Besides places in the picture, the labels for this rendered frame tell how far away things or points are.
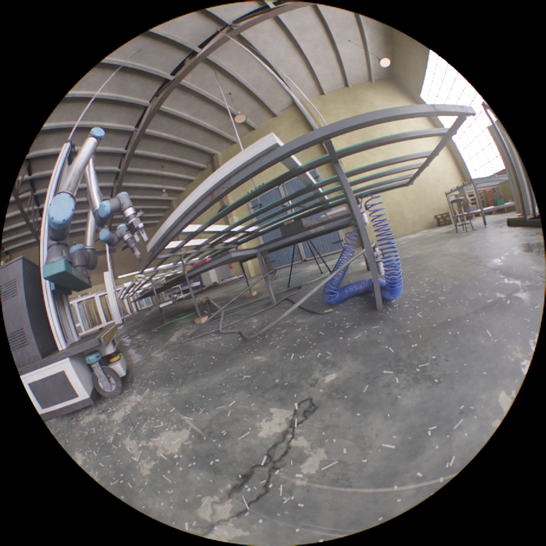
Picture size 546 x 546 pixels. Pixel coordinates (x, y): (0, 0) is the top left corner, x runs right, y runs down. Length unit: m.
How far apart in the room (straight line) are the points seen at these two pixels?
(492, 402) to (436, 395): 0.17
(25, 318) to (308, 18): 9.30
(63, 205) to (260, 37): 8.11
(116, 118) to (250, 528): 9.78
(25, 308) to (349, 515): 1.31
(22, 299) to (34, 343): 0.22
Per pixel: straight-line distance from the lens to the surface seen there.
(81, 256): 1.52
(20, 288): 1.22
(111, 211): 1.07
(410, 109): 0.86
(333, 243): 7.08
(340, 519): 0.39
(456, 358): 0.60
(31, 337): 1.18
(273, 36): 8.54
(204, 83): 8.71
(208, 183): 0.93
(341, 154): 0.95
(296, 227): 1.47
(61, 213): 0.93
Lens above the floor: 0.39
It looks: 3 degrees down
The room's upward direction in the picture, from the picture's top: 17 degrees counter-clockwise
